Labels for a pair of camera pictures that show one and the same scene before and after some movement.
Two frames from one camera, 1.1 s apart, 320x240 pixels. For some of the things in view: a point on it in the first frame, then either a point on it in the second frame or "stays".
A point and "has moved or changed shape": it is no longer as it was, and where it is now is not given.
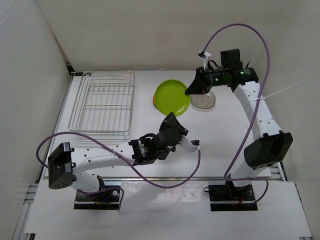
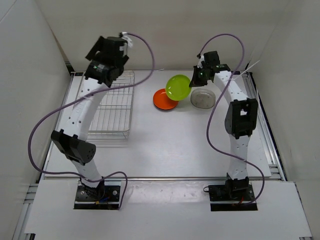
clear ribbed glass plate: (203, 101) stays
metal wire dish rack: (103, 104) stays
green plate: (170, 96) has moved or changed shape
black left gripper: (171, 120) to (99, 47)
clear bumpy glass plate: (202, 109) has moved or changed shape
